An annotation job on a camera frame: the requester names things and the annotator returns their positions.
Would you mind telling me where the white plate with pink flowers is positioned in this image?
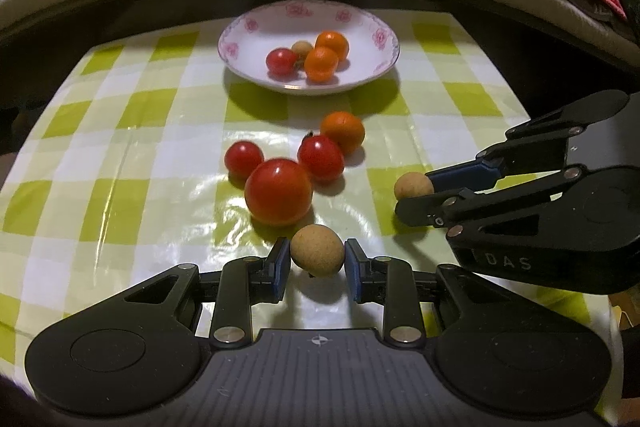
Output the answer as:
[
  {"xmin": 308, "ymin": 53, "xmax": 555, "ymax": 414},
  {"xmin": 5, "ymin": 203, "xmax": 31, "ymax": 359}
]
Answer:
[{"xmin": 217, "ymin": 0, "xmax": 401, "ymax": 95}]

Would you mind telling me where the green checked tablecloth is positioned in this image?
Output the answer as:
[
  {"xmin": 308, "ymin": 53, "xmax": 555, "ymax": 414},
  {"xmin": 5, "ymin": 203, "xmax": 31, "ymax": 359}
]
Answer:
[{"xmin": 0, "ymin": 14, "xmax": 621, "ymax": 388}]

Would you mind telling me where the small orange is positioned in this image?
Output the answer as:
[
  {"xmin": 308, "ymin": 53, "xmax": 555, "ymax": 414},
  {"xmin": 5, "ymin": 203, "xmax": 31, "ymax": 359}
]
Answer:
[
  {"xmin": 320, "ymin": 112, "xmax": 365, "ymax": 155},
  {"xmin": 315, "ymin": 31, "xmax": 349, "ymax": 60},
  {"xmin": 304, "ymin": 47, "xmax": 339, "ymax": 82}
]

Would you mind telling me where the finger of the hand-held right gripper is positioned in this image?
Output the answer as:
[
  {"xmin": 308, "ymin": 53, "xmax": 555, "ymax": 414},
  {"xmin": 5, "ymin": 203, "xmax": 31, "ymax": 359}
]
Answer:
[
  {"xmin": 395, "ymin": 164, "xmax": 586, "ymax": 239},
  {"xmin": 427, "ymin": 89, "xmax": 630, "ymax": 194}
]

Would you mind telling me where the large red tomato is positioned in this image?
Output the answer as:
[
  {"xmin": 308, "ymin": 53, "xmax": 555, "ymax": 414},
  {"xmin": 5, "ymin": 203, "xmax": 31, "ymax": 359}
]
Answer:
[{"xmin": 244, "ymin": 158, "xmax": 314, "ymax": 227}]

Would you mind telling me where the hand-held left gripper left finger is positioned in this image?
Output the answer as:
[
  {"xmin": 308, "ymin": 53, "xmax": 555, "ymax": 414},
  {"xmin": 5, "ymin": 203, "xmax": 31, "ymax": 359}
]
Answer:
[{"xmin": 65, "ymin": 237, "xmax": 292, "ymax": 350}]

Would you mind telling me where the small red tomato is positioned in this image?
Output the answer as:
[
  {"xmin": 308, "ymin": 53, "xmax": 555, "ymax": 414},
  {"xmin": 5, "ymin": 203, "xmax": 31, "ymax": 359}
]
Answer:
[
  {"xmin": 224, "ymin": 141, "xmax": 265, "ymax": 180},
  {"xmin": 297, "ymin": 134, "xmax": 345, "ymax": 182},
  {"xmin": 265, "ymin": 48, "xmax": 299, "ymax": 76}
]

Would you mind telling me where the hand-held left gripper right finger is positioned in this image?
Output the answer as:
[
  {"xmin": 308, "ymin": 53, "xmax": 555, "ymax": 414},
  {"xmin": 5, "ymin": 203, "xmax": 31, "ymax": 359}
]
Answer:
[{"xmin": 344, "ymin": 238, "xmax": 571, "ymax": 350}]

